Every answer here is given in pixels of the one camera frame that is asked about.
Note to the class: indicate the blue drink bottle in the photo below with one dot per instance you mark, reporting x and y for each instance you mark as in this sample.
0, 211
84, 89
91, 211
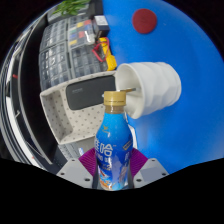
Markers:
113, 146

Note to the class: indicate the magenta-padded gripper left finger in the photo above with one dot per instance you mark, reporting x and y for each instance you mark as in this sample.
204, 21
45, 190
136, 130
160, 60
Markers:
75, 172

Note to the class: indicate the black zip case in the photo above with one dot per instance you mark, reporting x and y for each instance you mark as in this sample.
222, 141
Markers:
88, 93

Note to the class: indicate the black box with white label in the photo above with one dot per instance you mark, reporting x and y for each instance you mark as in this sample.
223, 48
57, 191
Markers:
100, 25

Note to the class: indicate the flat round red coaster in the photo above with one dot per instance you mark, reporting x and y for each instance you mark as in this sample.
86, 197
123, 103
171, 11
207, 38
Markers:
144, 20

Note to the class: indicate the white dotted tray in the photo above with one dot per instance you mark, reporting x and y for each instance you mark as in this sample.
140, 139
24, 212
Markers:
78, 123

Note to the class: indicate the white ribbed cup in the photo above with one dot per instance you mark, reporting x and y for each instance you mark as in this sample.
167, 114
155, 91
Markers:
156, 86

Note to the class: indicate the clear organizer with coloured parts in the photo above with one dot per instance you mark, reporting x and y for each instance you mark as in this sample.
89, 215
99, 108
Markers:
80, 33

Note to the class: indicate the wide grey drawer cabinet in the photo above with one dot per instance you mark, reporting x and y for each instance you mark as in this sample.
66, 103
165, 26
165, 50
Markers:
55, 66

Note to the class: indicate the narrow grey drawer cabinet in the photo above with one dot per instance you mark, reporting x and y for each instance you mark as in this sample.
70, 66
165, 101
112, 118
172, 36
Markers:
55, 33

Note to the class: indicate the yellow multimeter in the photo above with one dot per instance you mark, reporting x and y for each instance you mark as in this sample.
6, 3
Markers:
110, 60

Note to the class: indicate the black overhead shelf unit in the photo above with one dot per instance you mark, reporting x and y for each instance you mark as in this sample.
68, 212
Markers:
31, 100

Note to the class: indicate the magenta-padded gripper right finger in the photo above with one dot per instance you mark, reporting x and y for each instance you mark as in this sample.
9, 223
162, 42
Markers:
151, 171

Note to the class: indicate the metal spoon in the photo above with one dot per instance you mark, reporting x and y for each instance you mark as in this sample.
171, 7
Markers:
128, 90

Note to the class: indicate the low grey drawer cabinet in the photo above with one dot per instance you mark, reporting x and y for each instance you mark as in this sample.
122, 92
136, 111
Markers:
86, 61

